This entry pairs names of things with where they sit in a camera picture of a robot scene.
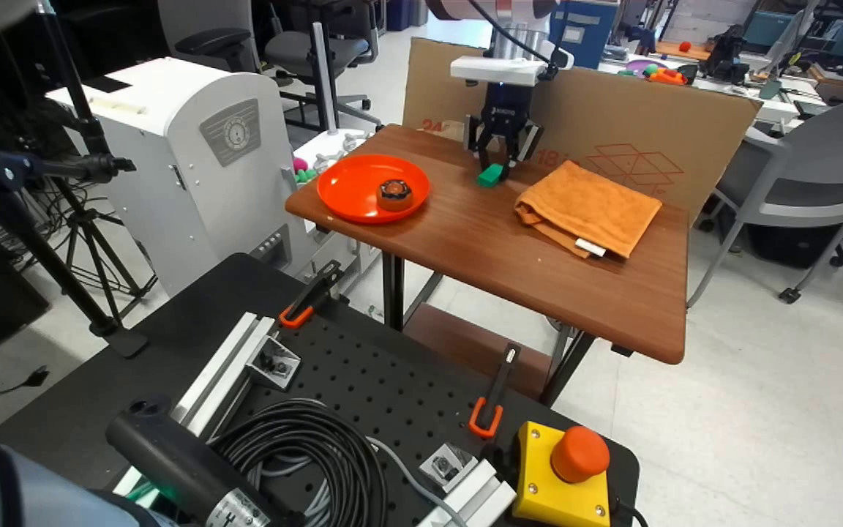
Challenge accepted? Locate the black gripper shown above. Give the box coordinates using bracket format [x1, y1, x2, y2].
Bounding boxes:
[466, 80, 548, 180]

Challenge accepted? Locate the green block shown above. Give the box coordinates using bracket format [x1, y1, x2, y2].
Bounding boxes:
[475, 162, 508, 192]

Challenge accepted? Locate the wooden table with grey leg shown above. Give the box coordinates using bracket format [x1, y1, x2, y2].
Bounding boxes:
[284, 124, 690, 408]

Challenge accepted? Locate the orange folded cloth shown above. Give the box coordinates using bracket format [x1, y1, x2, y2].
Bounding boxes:
[511, 159, 663, 265]

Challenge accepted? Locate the brown cardboard panel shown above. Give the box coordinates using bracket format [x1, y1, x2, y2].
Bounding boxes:
[401, 36, 763, 203]

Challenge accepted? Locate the orange plate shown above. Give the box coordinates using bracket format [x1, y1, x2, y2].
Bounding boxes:
[314, 154, 434, 230]

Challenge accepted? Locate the blue storage box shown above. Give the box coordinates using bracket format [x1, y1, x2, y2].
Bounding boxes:
[548, 0, 622, 70]

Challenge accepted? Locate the black office chair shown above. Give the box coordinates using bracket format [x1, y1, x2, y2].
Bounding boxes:
[154, 0, 387, 133]

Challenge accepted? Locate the black perforated breadboard table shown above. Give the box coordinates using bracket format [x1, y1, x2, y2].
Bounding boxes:
[0, 253, 644, 527]

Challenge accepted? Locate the white machine housing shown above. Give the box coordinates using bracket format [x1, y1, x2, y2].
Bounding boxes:
[43, 55, 360, 298]

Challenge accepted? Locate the grey office chair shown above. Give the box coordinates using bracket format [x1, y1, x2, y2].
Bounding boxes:
[687, 98, 843, 310]

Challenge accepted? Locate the yellow emergency stop button box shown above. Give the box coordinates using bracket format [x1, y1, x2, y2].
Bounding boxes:
[508, 418, 614, 527]

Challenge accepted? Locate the orange handled black clamp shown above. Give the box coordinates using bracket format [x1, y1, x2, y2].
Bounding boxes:
[278, 262, 346, 332]
[466, 344, 523, 443]

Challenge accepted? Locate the aluminium extrusion rail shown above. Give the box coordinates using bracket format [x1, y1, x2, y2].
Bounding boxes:
[415, 443, 520, 527]
[170, 310, 303, 446]

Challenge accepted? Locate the black coiled cable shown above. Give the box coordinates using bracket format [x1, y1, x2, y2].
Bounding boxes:
[211, 398, 390, 527]

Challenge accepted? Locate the black cylindrical handle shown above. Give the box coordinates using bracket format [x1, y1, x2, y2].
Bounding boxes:
[106, 408, 271, 527]

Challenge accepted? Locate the black camera tripod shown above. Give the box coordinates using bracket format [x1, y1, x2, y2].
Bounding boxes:
[0, 0, 163, 339]

